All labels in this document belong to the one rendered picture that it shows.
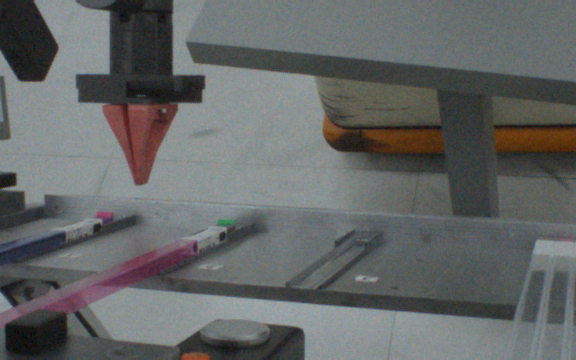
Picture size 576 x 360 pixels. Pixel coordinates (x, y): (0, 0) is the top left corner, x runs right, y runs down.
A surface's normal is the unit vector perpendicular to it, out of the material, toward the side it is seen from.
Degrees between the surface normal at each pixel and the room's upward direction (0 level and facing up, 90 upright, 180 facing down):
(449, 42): 0
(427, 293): 48
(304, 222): 42
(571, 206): 0
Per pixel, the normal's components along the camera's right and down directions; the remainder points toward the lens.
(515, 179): -0.21, -0.59
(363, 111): -0.15, 0.81
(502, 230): -0.29, 0.11
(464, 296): 0.01, -0.99
